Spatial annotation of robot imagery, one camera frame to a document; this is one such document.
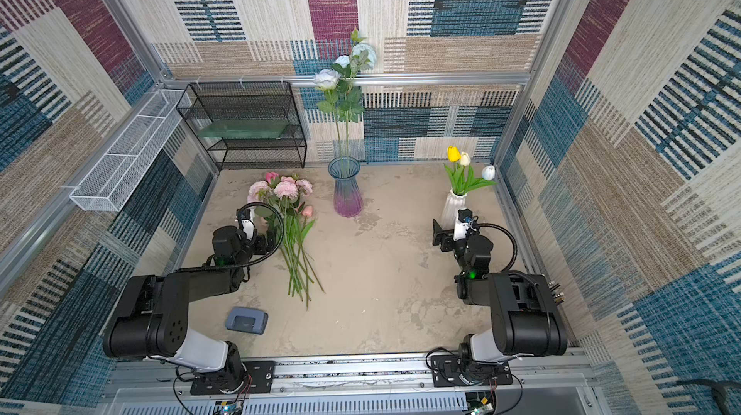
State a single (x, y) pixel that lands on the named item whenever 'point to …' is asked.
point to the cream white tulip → (465, 159)
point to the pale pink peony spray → (285, 194)
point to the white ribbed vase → (453, 204)
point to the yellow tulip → (453, 154)
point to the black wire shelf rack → (249, 100)
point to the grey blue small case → (247, 319)
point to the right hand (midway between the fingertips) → (452, 221)
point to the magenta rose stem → (273, 178)
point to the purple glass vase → (347, 197)
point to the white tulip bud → (488, 173)
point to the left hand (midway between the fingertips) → (261, 228)
